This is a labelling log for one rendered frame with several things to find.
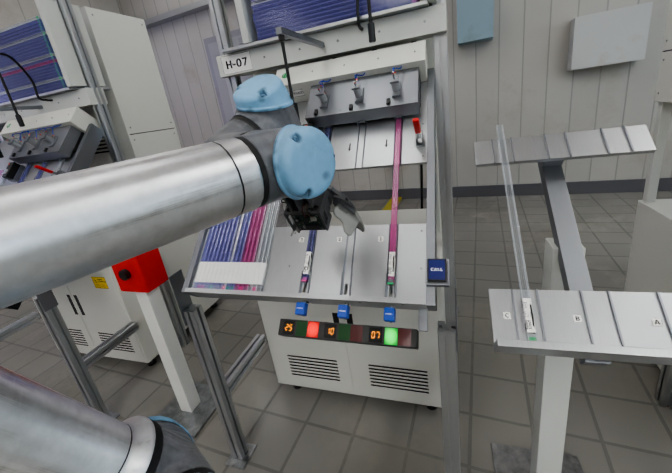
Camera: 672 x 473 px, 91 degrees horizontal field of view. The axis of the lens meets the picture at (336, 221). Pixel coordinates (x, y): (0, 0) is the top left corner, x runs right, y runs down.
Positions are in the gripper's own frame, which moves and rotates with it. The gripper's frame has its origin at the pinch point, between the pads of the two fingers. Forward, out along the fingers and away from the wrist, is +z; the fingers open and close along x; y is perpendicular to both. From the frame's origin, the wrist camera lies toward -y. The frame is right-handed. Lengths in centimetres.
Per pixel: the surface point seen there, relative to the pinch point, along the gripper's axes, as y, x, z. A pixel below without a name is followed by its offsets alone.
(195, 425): 36, -77, 83
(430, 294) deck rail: 6.6, 20.0, 15.4
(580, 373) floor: -10, 72, 110
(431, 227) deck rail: -8.9, 20.2, 11.3
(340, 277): 2.9, -1.7, 15.7
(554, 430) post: 21, 48, 59
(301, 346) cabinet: 3, -33, 70
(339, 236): -7.8, -3.3, 12.9
